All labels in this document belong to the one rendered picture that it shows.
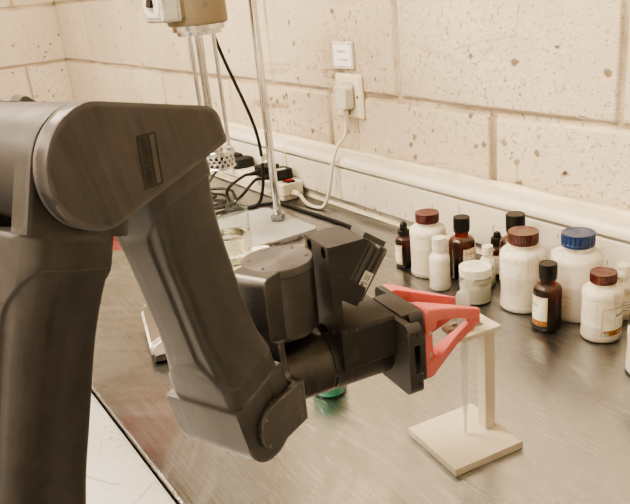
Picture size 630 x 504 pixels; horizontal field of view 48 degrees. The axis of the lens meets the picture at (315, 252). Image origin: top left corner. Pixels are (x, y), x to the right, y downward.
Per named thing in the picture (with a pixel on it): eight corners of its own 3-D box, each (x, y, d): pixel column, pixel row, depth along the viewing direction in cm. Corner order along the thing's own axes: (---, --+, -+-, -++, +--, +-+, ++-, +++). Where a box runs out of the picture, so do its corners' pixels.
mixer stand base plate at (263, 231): (172, 278, 120) (171, 272, 119) (130, 249, 136) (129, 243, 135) (319, 231, 135) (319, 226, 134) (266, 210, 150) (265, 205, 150)
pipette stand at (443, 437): (455, 477, 67) (452, 355, 62) (408, 434, 73) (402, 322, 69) (523, 447, 70) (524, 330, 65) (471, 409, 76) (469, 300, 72)
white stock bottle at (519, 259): (531, 319, 94) (533, 241, 90) (491, 307, 98) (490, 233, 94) (554, 302, 98) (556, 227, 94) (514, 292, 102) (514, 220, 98)
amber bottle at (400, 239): (413, 261, 117) (411, 218, 114) (414, 267, 114) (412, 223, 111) (395, 262, 117) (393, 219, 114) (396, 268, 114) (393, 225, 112)
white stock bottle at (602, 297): (575, 339, 88) (577, 275, 85) (585, 323, 92) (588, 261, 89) (616, 347, 85) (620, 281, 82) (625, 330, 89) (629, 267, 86)
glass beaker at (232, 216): (251, 253, 103) (243, 197, 100) (260, 268, 98) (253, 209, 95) (203, 262, 102) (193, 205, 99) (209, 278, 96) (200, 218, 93)
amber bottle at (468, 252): (446, 280, 108) (444, 220, 105) (453, 270, 112) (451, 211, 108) (472, 283, 107) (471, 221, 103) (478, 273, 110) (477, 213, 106)
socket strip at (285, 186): (283, 202, 155) (281, 182, 153) (204, 173, 186) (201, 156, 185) (305, 196, 158) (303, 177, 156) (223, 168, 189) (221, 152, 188)
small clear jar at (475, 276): (452, 299, 102) (451, 265, 100) (476, 290, 104) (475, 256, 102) (475, 310, 98) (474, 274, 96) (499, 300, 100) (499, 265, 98)
